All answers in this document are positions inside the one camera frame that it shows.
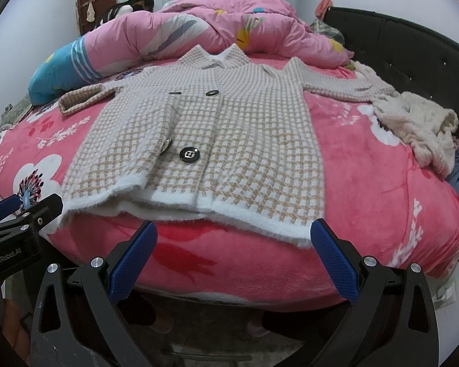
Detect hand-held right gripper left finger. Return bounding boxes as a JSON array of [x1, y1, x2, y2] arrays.
[[31, 221, 158, 367]]

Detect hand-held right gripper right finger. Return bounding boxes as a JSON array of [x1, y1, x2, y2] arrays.
[[310, 219, 433, 367]]

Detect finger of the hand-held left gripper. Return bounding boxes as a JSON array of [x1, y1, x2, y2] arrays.
[[0, 194, 64, 239], [0, 194, 26, 224]]

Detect beige white checkered coat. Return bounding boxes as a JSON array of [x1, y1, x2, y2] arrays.
[[58, 44, 400, 251]]

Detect pink floral blanket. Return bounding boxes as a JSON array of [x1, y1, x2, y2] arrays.
[[0, 55, 459, 302]]

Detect grey patterned cloth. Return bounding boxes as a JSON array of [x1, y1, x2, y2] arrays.
[[0, 94, 33, 128]]

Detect cream fluffy garment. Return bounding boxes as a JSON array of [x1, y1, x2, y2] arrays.
[[352, 61, 459, 178]]

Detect pink and blue quilt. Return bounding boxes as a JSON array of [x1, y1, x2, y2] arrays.
[[28, 0, 356, 105]]

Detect dark cloth bundle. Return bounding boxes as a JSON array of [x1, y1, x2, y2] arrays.
[[99, 0, 155, 27]]

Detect black padded headboard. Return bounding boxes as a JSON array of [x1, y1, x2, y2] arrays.
[[323, 6, 459, 150]]

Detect plaid cloth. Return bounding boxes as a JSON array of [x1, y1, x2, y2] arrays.
[[310, 19, 345, 44]]

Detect orange pink cloth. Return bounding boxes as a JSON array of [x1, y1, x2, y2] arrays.
[[315, 0, 333, 20]]

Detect white wall socket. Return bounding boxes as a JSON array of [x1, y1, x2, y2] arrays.
[[436, 281, 457, 308]]

